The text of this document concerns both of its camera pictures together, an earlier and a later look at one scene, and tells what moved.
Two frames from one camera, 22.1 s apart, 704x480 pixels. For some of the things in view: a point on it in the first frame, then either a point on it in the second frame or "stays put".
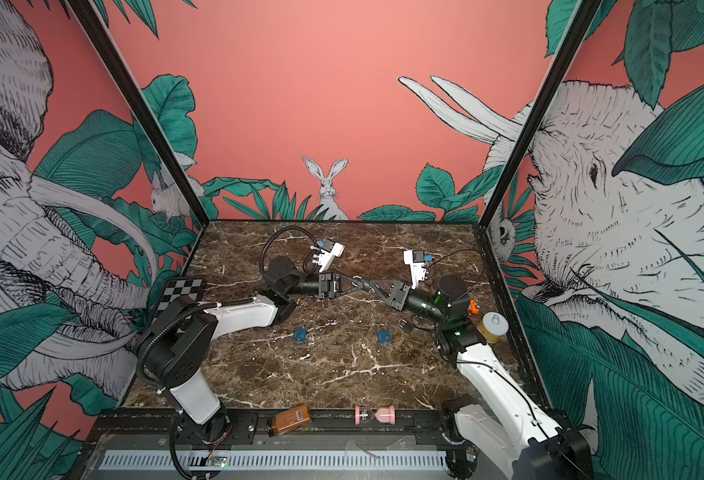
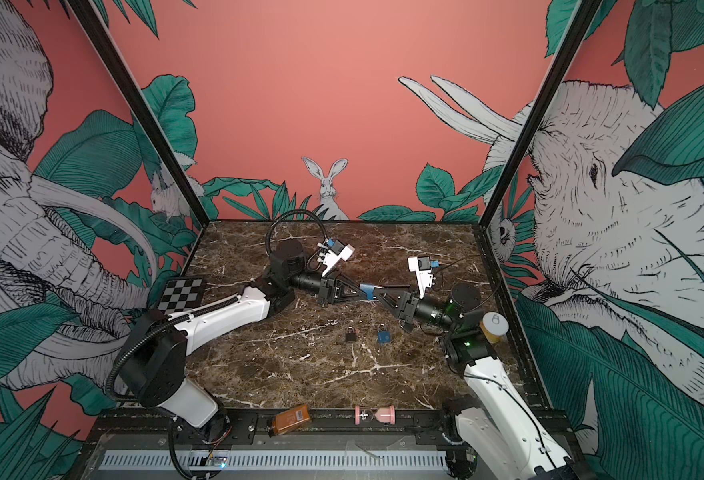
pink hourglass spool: [383, 415] stays put
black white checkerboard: [175, 287] stays put
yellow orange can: [493, 326] stays put
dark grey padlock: [360, 284] → [351, 335]
